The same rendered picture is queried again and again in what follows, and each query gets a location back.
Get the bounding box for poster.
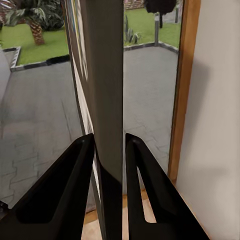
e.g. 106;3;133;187
62;0;124;240

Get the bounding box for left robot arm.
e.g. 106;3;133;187
0;201;10;221

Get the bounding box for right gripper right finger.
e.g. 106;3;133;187
125;133;209;240

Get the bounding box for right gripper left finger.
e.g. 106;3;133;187
0;133;95;240

